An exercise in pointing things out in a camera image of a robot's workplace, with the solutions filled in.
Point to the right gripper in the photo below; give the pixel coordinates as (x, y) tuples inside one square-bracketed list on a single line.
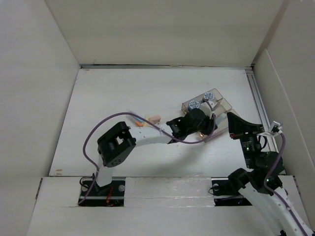
[(238, 126)]

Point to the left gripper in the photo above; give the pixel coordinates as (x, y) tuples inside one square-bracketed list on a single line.
[(209, 121)]

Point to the blue round jar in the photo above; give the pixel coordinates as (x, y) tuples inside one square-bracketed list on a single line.
[(193, 104), (208, 96)]

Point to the blue highlighter pen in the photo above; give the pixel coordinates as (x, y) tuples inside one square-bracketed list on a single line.
[(133, 118)]

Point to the yellow highlighter pen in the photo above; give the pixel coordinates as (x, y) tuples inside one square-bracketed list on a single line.
[(145, 124)]

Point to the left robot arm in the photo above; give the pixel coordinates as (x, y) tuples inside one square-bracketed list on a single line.
[(117, 143)]

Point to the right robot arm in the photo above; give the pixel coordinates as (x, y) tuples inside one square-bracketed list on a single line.
[(261, 185)]

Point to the clear three-drawer organizer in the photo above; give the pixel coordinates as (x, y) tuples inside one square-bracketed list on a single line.
[(225, 108)]

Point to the pink mini stapler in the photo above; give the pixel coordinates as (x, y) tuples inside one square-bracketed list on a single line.
[(155, 119)]

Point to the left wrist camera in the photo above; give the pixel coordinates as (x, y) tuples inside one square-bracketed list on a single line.
[(211, 107)]

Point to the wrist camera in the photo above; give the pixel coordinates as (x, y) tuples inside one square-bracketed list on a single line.
[(274, 130), (211, 107)]

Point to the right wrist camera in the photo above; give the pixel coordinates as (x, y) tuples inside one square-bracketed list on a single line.
[(274, 130)]

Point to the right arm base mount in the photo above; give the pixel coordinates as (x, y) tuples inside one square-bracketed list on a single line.
[(224, 195)]

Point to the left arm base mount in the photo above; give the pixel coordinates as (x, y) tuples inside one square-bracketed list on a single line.
[(112, 195)]

